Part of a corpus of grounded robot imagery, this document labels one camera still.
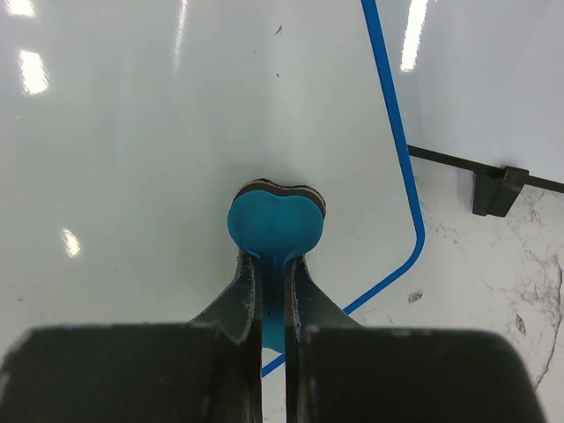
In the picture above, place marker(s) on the blue heart-shaped eraser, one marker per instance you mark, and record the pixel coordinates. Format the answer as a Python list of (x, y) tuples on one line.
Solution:
[(275, 224)]

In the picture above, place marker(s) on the small blue-framed whiteboard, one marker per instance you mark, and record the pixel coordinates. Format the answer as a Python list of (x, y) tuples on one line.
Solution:
[(127, 127)]

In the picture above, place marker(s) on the large black-framed whiteboard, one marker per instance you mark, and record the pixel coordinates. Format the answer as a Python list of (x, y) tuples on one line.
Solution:
[(481, 81)]

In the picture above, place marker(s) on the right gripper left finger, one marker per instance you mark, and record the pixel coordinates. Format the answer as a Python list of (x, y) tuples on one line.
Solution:
[(235, 319)]

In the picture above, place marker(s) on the large whiteboard left black foot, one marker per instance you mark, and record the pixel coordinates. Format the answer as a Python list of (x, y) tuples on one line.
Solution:
[(494, 193)]

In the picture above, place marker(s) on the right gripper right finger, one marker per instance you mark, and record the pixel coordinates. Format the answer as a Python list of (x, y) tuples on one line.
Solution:
[(305, 304)]

